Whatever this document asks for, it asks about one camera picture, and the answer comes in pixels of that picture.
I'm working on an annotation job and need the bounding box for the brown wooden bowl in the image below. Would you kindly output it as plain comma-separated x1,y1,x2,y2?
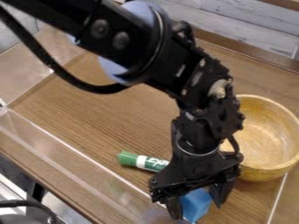
235,94,299,182

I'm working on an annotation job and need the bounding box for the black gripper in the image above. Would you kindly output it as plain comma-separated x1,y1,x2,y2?
147,139,246,221

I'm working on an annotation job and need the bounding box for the green Expo marker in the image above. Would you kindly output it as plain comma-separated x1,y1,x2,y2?
117,150,170,172

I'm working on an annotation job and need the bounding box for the black table leg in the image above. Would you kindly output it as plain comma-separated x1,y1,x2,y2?
33,183,46,202

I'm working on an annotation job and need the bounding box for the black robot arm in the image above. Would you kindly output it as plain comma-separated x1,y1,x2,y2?
0,0,246,220

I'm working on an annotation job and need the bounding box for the black cable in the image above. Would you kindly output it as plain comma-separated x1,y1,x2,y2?
0,199,58,224

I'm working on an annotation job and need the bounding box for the clear acrylic tray wall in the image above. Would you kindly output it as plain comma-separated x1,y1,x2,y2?
0,25,290,224

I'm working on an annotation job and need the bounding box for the blue rectangular block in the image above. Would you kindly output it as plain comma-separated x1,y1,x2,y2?
181,188,213,224

